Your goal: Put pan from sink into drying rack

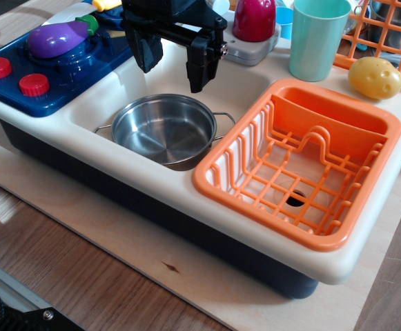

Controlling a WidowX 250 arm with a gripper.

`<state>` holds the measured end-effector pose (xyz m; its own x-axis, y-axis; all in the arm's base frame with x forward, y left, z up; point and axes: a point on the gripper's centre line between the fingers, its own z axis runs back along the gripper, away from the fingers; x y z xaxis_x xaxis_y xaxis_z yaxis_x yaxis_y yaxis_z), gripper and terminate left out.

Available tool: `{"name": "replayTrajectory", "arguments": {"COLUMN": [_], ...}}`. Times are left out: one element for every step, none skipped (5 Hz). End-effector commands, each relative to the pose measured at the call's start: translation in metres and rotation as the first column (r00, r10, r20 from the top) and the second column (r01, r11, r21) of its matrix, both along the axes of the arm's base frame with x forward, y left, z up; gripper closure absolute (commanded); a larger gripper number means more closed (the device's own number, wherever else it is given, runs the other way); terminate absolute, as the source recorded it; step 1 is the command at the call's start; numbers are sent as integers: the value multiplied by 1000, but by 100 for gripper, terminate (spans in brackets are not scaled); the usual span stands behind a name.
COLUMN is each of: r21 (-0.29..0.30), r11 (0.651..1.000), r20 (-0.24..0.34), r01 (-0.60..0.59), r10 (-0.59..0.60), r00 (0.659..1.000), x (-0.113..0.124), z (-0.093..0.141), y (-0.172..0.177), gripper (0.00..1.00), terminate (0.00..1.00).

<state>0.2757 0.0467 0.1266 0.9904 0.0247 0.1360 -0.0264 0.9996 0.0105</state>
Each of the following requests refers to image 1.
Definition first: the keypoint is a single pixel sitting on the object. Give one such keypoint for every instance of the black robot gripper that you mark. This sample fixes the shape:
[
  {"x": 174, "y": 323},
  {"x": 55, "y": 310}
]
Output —
[{"x": 193, "y": 24}]

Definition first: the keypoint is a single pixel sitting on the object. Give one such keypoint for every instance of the stainless steel pan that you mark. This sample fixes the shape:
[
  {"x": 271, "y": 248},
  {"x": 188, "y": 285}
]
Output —
[{"x": 173, "y": 130}]

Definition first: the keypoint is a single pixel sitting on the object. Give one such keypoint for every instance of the orange plastic drying rack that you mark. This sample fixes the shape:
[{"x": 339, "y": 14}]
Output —
[{"x": 302, "y": 162}]

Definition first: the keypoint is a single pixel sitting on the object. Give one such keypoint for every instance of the cream toy sink unit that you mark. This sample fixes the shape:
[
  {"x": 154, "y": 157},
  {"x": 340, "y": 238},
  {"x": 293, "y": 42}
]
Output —
[{"x": 72, "y": 130}]

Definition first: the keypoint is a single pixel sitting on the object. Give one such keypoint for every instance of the grey toy faucet base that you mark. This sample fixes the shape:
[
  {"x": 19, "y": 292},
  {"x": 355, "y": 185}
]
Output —
[{"x": 247, "y": 53}]

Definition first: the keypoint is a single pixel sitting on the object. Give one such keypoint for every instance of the magenta plastic cup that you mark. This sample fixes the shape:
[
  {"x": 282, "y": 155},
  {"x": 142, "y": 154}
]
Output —
[{"x": 254, "y": 20}]

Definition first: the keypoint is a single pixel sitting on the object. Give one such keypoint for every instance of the yellow toy vegetable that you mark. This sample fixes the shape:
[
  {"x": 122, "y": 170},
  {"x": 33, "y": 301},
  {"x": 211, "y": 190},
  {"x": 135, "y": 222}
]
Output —
[{"x": 104, "y": 5}]

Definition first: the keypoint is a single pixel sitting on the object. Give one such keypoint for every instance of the small blue cup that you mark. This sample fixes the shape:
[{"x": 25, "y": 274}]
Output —
[{"x": 284, "y": 18}]

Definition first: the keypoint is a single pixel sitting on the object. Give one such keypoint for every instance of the purple toy eggplant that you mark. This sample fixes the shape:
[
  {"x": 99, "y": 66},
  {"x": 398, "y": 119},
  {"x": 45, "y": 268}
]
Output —
[{"x": 56, "y": 39}]

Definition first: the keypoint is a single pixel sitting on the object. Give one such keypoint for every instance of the blue toy stove top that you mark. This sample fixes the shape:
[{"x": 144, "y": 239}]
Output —
[{"x": 72, "y": 73}]

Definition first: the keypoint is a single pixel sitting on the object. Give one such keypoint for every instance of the teal plastic cup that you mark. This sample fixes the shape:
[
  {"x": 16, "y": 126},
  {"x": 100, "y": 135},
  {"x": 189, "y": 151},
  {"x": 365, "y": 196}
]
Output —
[{"x": 316, "y": 35}]

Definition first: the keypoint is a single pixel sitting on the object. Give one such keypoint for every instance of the red stove knob right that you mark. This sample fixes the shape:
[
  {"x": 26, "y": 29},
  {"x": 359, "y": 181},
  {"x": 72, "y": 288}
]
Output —
[{"x": 34, "y": 85}]

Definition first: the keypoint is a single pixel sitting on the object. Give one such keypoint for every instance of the yellow toy potato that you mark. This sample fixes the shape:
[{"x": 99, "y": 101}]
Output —
[{"x": 375, "y": 78}]

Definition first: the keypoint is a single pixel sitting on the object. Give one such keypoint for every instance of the orange grid basket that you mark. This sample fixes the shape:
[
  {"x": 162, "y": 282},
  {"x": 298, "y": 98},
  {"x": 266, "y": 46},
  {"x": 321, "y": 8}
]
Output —
[{"x": 374, "y": 28}]

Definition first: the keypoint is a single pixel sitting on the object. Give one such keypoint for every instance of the light wooden base board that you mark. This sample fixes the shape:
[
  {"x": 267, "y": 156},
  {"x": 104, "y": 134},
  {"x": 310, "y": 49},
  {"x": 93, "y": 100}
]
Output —
[{"x": 108, "y": 269}]

